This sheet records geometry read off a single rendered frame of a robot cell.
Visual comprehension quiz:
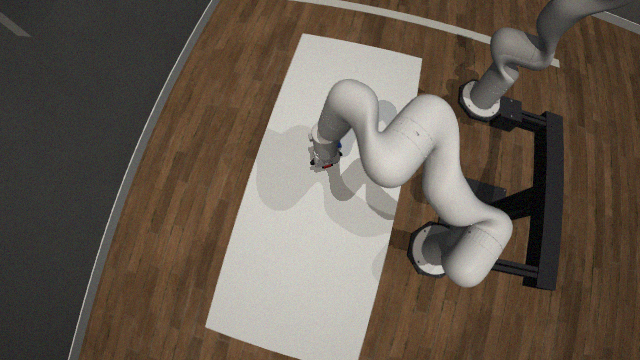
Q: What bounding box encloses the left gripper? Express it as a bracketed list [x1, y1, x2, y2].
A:
[310, 147, 342, 169]

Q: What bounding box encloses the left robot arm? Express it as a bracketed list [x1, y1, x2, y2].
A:
[308, 79, 513, 288]

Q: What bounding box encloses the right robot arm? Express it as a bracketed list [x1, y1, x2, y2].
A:
[462, 0, 634, 118]

